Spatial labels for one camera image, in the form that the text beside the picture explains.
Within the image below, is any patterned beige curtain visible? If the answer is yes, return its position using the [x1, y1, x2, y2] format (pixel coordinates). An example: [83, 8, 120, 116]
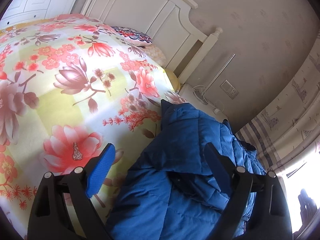
[236, 38, 319, 172]

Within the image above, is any white nightstand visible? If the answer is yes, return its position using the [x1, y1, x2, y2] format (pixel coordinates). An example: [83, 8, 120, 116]
[178, 84, 228, 122]

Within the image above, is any white wooden headboard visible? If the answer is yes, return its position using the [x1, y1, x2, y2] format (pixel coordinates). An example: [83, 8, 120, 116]
[81, 0, 223, 83]

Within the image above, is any blue red patterned pillow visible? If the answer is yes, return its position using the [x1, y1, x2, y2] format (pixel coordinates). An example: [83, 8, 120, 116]
[111, 26, 152, 47]

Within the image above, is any wall power socket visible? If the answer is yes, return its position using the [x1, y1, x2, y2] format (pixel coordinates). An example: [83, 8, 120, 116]
[220, 80, 239, 99]

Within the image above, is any yellow bed sheet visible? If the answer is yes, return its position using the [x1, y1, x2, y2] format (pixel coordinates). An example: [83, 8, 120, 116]
[164, 68, 181, 93]

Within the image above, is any pale floral pillow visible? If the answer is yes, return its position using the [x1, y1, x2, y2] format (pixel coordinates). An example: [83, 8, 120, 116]
[141, 45, 167, 67]

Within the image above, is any window frame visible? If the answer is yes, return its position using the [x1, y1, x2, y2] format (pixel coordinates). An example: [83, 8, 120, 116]
[276, 152, 319, 238]

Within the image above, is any blue quilted puffer jacket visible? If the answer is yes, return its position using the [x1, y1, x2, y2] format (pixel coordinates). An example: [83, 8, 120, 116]
[106, 100, 265, 239]

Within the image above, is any floral yellow pink duvet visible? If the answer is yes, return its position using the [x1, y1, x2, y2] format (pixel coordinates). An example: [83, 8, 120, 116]
[1, 14, 185, 239]

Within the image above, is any white wardrobe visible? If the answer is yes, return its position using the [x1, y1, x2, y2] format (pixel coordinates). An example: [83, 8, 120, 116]
[1, 0, 76, 29]

